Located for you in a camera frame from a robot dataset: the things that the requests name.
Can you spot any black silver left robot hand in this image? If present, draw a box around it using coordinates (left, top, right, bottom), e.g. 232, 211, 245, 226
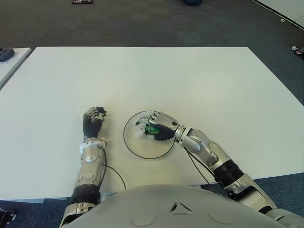
82, 106, 107, 140

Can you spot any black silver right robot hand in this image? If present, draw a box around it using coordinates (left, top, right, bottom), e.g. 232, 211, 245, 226
134, 111, 181, 143

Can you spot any white plate with black rim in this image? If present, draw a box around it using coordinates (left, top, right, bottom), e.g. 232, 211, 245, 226
123, 110, 177, 159

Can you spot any grey robot torso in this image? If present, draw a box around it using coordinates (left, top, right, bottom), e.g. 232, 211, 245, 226
61, 184, 285, 228

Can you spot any white side table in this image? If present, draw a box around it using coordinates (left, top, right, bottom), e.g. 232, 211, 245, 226
0, 47, 33, 90

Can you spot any dark game controller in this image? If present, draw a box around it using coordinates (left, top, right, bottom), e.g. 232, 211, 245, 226
0, 47, 15, 62

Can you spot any black wheeled base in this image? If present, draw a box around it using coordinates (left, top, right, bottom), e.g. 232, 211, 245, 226
0, 208, 17, 225

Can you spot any white table with black edge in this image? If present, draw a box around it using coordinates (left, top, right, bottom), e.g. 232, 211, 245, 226
252, 0, 304, 30

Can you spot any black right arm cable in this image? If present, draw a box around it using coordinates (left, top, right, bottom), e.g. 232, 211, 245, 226
186, 149, 218, 185

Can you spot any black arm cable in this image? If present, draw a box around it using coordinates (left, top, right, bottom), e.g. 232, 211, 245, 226
186, 149, 218, 185
102, 144, 128, 190

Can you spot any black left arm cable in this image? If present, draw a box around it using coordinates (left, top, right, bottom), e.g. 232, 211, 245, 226
102, 144, 128, 190

